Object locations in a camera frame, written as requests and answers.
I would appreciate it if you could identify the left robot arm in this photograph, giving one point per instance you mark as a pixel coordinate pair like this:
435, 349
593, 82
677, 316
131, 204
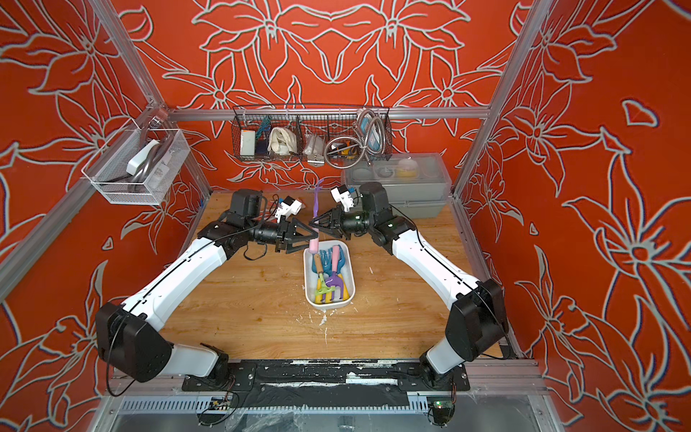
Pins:
128, 333

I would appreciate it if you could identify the black wire wall basket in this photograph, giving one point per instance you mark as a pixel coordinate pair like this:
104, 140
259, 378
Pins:
338, 136

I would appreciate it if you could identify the green rake head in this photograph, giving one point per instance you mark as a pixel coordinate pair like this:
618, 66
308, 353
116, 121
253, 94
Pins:
324, 292

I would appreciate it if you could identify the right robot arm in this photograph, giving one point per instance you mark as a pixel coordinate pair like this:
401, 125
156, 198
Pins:
477, 313

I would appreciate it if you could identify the blue claw rake yellow handle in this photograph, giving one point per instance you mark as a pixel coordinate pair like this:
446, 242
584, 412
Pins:
326, 258

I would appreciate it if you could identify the grey plastic toolbox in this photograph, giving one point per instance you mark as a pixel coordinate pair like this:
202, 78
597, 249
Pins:
417, 183

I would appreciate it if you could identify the white cloth in basket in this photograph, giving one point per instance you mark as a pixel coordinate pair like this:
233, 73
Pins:
283, 142

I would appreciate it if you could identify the white plastic storage box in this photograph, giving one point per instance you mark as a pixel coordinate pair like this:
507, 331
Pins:
328, 276

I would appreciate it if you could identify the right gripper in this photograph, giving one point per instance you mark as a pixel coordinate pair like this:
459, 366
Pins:
336, 221

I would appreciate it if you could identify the white box in basket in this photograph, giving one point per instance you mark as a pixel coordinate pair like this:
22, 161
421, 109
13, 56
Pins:
248, 141

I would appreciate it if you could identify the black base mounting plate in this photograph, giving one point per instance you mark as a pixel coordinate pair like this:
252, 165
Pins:
407, 375

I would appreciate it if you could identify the white wire wall basket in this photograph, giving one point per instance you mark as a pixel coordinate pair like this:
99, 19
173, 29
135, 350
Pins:
140, 166

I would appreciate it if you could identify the purple rake pink handle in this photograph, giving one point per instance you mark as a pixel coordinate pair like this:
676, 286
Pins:
334, 282

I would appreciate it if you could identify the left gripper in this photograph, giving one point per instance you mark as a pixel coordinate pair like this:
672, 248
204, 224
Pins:
285, 229

